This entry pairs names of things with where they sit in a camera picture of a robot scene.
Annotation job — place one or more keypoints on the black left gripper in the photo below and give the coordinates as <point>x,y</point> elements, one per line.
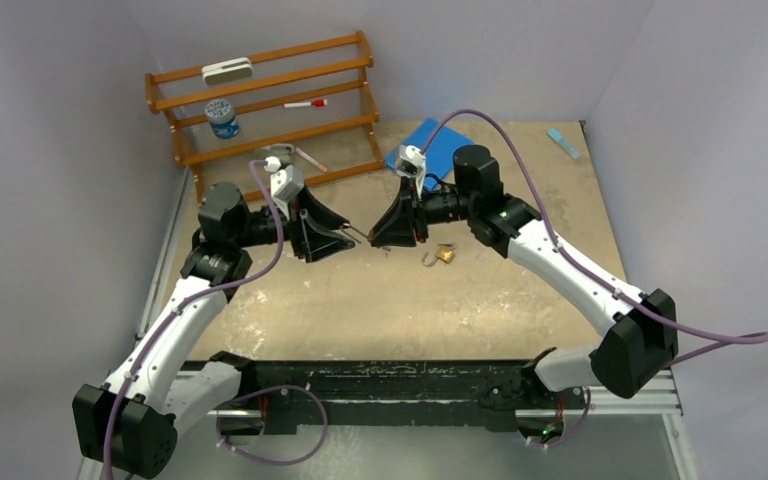
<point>306,240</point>

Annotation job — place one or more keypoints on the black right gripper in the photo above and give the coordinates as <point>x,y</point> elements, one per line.
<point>400,225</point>

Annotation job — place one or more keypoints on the small brass padlock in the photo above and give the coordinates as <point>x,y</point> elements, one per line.
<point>349,229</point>
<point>444,253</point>

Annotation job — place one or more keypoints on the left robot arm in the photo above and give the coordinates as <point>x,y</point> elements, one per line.
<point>132,421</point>

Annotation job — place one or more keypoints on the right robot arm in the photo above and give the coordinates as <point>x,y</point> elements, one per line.
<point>633,348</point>

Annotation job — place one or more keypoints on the orange tipped pen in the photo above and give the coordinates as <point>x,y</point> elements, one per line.
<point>307,157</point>

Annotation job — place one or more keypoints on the white stapler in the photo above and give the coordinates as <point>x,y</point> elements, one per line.
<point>282,151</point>

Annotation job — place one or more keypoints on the blue folder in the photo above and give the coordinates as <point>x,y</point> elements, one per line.
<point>439,156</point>

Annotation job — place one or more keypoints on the wooden tiered rack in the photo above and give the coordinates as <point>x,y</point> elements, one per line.
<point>184,151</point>

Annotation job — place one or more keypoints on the red capped marker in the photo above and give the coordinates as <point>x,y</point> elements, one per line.
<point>317,103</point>

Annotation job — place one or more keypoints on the blue white jar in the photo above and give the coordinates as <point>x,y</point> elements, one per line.
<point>221,117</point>

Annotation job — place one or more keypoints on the white eraser block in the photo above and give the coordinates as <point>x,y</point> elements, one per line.
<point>227,71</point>

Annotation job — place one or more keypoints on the light blue marker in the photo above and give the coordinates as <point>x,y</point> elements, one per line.
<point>560,140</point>

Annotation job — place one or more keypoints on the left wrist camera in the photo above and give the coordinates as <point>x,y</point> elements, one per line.
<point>285,185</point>

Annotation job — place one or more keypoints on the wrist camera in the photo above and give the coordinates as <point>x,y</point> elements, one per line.
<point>409,161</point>
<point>285,185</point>

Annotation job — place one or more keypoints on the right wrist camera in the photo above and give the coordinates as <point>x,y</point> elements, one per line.
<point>409,161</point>

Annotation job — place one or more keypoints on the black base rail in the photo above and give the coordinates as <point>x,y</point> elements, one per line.
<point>487,394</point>

